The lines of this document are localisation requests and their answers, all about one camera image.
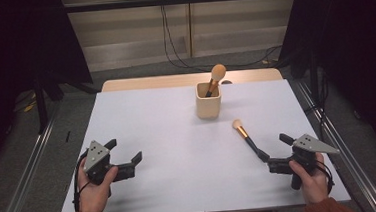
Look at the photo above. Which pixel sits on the black horizontal bar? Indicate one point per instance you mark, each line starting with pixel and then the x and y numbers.
pixel 175 0

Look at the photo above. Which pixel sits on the wooden table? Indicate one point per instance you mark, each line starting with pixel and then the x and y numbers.
pixel 154 82

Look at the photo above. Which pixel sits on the person's right hand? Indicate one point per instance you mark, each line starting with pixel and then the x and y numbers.
pixel 313 185

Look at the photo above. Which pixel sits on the black curtain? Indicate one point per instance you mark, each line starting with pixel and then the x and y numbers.
pixel 15 48
pixel 355 40

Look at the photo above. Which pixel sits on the white table mat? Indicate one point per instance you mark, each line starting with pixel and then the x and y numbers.
pixel 179 153

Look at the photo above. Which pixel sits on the beige square brush holder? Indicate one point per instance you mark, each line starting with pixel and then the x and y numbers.
pixel 208 108

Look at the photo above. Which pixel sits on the person's left hand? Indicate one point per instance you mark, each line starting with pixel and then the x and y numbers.
pixel 93 197

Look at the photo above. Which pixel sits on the yellow tape strip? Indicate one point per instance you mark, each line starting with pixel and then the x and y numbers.
pixel 30 106

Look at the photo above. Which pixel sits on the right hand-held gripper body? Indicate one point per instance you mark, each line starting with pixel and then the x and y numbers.
pixel 307 147

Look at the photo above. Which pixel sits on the aluminium floor rail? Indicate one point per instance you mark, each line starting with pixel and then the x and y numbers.
pixel 354 171
pixel 24 177

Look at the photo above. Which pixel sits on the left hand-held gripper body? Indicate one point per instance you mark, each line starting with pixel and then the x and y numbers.
pixel 96 157

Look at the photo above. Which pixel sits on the small black stick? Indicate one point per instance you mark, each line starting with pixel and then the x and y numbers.
pixel 68 136

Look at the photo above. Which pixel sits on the black metal stand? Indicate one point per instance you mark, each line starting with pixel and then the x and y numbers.
pixel 41 106

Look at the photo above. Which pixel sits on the small makeup brush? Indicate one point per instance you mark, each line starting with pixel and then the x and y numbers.
pixel 243 133

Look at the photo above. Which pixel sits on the large makeup brush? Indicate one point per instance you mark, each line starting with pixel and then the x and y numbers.
pixel 218 72

